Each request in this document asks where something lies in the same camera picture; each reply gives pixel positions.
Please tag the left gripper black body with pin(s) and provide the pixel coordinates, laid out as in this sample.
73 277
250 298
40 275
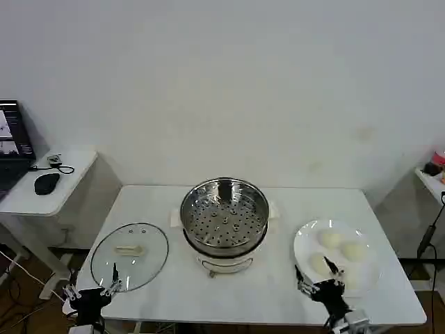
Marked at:
88 304

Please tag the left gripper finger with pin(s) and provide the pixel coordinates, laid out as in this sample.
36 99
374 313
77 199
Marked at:
113 285
73 290

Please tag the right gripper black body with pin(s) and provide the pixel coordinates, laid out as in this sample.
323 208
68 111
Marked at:
330 295

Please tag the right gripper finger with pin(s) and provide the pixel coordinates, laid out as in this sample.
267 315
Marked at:
305 287
335 275

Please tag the white steamed bun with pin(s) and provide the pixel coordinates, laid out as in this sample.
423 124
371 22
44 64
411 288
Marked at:
354 252
331 239
317 263
353 281

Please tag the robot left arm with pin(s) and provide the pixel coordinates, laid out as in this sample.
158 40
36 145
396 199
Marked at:
81 330

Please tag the white plate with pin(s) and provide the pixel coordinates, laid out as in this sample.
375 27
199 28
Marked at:
365 275

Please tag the white side table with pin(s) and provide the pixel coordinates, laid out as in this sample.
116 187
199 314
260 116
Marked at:
69 189

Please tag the black computer mouse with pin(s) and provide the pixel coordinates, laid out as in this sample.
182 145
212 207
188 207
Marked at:
46 183

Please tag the steel steamer basket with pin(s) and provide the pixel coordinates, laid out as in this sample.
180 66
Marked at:
208 222

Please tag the white shelf with goods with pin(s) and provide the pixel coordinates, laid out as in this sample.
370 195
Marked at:
434 168

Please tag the black laptop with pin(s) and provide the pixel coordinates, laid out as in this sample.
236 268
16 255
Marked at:
14 139

